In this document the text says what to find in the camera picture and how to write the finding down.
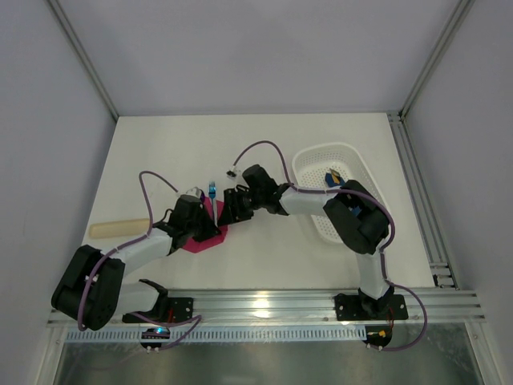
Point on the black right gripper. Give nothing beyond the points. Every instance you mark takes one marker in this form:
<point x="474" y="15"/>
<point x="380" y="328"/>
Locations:
<point x="233" y="204"/>

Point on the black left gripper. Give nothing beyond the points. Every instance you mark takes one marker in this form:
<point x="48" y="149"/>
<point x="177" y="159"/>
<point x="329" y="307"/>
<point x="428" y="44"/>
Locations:
<point x="204" y="228"/>

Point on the pink paper napkin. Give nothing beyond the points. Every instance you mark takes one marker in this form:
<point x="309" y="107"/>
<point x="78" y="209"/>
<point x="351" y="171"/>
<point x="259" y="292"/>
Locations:
<point x="193" y="246"/>

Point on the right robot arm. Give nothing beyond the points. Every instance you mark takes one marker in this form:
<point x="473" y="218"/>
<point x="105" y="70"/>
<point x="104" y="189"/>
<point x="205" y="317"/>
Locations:
<point x="363" y="224"/>

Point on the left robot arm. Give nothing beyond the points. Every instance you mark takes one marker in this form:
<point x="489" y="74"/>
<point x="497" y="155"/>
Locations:
<point x="92" y="289"/>

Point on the white perforated plastic basket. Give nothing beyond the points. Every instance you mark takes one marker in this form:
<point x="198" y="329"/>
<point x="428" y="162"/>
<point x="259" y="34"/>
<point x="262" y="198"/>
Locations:
<point x="310" y="165"/>

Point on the blue packet in basket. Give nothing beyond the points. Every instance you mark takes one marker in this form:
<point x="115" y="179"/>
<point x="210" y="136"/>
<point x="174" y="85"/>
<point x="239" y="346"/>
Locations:
<point x="333" y="179"/>

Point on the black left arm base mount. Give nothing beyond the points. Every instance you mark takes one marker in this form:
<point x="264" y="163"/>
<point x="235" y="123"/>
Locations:
<point x="180" y="309"/>

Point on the slotted cable duct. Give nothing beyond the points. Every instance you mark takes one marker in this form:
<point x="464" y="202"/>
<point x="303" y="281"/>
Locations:
<point x="201" y="334"/>

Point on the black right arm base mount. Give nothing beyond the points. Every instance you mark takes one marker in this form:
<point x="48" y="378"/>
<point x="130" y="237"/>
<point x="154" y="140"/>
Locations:
<point x="356" y="307"/>

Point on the aluminium frame rail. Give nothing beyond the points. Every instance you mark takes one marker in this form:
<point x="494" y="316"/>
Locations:
<point x="302" y="307"/>

